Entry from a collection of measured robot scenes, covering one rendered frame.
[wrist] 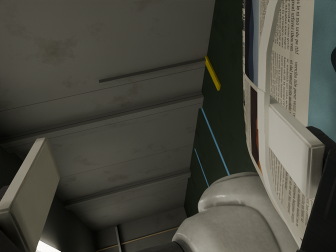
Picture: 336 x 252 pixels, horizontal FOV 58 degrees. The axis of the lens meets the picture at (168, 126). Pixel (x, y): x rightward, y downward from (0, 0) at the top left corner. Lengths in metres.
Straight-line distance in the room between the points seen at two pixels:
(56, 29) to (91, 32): 0.36
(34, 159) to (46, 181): 0.02
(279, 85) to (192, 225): 0.25
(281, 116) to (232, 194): 0.30
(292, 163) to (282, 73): 0.11
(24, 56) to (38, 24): 0.47
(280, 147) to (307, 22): 0.09
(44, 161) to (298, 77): 0.18
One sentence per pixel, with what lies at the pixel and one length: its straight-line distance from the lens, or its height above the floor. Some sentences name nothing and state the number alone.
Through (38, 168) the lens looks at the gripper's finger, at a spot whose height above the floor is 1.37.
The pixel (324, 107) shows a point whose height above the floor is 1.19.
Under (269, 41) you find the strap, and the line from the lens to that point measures 0.18.
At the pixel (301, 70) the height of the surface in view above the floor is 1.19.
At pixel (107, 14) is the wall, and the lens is 3.45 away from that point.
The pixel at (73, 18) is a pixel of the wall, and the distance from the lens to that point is 3.44.
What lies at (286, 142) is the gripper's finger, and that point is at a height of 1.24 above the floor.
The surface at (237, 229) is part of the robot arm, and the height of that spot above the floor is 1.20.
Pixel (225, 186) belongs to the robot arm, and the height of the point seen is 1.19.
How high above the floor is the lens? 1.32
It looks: 8 degrees down
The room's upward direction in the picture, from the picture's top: 104 degrees counter-clockwise
